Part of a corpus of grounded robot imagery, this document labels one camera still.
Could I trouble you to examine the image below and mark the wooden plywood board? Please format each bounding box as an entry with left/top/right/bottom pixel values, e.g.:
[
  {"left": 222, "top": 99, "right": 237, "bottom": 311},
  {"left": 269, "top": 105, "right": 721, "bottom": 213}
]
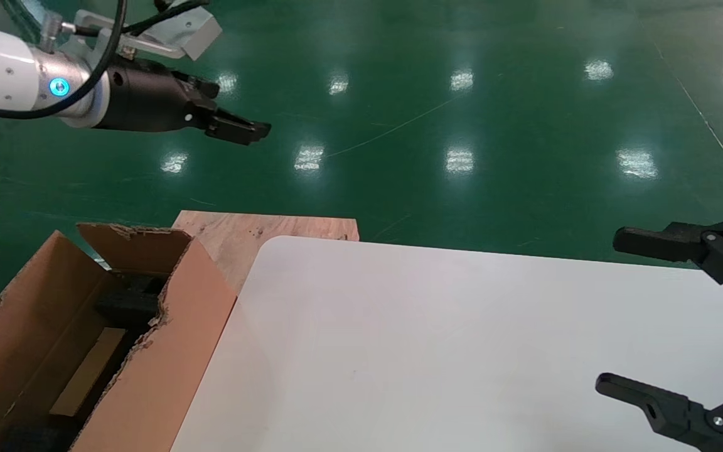
[{"left": 172, "top": 210, "right": 360, "bottom": 293}]

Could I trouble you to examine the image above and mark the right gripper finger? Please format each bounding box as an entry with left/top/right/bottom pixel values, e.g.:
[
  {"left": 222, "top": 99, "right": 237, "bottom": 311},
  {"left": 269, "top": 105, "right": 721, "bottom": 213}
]
[
  {"left": 613, "top": 218, "right": 723, "bottom": 313},
  {"left": 595, "top": 374, "right": 723, "bottom": 452}
]

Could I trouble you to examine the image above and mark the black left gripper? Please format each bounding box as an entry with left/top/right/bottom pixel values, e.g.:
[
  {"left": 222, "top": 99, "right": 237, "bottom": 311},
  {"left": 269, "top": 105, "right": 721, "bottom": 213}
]
[{"left": 94, "top": 66, "right": 272, "bottom": 146}]

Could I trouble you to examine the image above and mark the large open cardboard box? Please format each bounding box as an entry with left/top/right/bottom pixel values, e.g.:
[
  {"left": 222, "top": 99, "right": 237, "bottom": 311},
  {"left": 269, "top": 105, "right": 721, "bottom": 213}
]
[{"left": 0, "top": 222, "right": 238, "bottom": 452}]

